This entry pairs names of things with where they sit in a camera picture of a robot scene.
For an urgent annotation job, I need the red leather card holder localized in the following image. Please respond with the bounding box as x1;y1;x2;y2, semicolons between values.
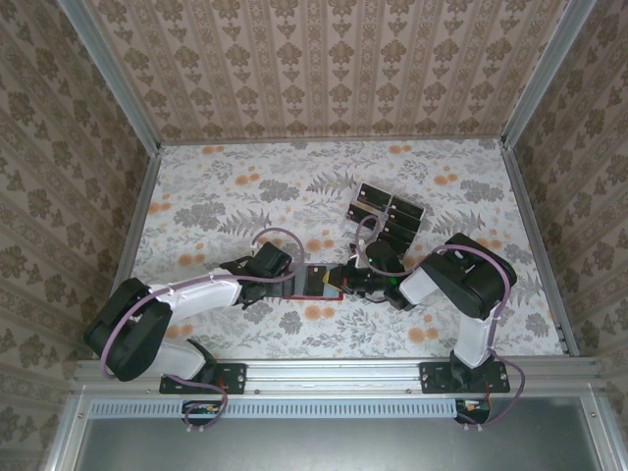
283;263;345;302

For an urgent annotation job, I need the black credit card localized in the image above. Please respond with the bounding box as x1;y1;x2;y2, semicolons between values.
303;265;329;298
387;204;424;221
390;194;427;210
380;226;413;246
345;199;382;221
383;215;418;232
356;182;393;203

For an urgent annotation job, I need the clear acrylic card stand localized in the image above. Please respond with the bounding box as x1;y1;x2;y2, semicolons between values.
342;180;428;259

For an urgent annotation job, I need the floral table cover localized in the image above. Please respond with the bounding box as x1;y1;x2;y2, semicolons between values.
105;137;573;362

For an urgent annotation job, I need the grey metal panel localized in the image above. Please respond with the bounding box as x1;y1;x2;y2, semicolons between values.
46;394;607;471

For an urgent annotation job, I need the aluminium extrusion rail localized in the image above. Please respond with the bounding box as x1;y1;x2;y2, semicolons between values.
71;356;607;397

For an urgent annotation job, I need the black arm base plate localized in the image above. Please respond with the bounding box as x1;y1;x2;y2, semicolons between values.
419;361;511;395
159;361;247;396

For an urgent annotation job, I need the aluminium side rail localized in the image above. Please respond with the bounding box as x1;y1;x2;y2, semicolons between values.
499;139;581;358
95;144;163;362

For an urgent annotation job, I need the white slotted cable duct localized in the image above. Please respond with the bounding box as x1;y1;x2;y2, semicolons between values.
89;397;462;420

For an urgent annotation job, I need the aluminium corner post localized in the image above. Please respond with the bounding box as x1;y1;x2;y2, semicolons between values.
56;0;163;157
499;0;600;151

